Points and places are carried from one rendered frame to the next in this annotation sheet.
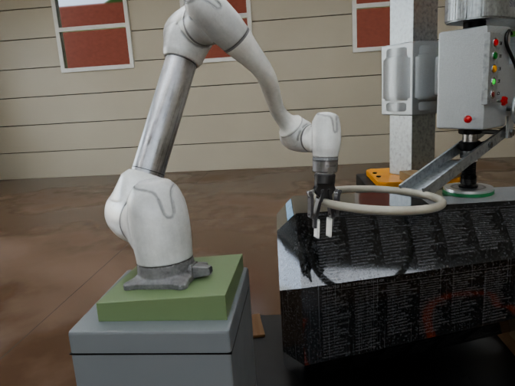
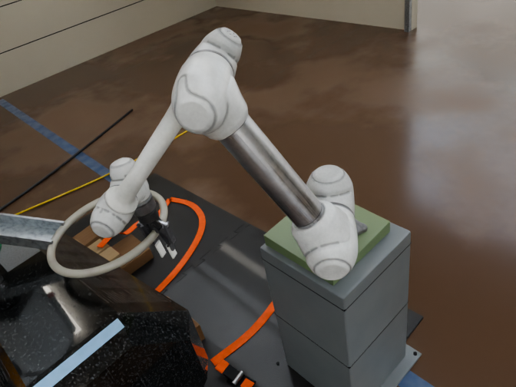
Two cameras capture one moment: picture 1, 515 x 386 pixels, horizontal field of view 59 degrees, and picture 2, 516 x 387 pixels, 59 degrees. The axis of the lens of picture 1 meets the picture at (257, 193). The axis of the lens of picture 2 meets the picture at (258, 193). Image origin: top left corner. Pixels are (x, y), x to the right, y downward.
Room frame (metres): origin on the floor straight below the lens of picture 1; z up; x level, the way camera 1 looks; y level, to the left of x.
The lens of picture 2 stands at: (2.18, 1.00, 1.98)
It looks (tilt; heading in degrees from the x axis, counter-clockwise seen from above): 37 degrees down; 228
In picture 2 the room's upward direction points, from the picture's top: 12 degrees counter-clockwise
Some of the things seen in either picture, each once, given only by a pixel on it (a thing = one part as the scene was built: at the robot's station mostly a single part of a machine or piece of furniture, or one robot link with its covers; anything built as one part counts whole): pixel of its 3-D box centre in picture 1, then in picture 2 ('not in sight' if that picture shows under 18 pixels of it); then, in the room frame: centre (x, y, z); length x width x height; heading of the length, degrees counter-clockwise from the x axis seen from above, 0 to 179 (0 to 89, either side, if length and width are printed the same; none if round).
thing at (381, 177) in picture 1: (411, 175); not in sight; (2.81, -0.97, 0.76); 0.49 x 0.49 x 0.05; 86
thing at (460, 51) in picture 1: (481, 82); not in sight; (2.10, -1.04, 1.32); 0.36 x 0.22 x 0.45; 126
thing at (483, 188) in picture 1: (467, 188); not in sight; (2.05, -0.97, 0.84); 0.21 x 0.21 x 0.01
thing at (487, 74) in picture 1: (490, 69); not in sight; (1.92, -0.98, 1.37); 0.08 x 0.03 x 0.28; 126
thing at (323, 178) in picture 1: (324, 185); (150, 219); (1.60, -0.24, 1.00); 0.08 x 0.07 x 0.09; 111
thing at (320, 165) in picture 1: (325, 165); (141, 203); (1.60, -0.25, 1.07); 0.09 x 0.09 x 0.06
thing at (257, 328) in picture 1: (254, 325); not in sight; (2.41, 0.07, 0.02); 0.25 x 0.10 x 0.01; 6
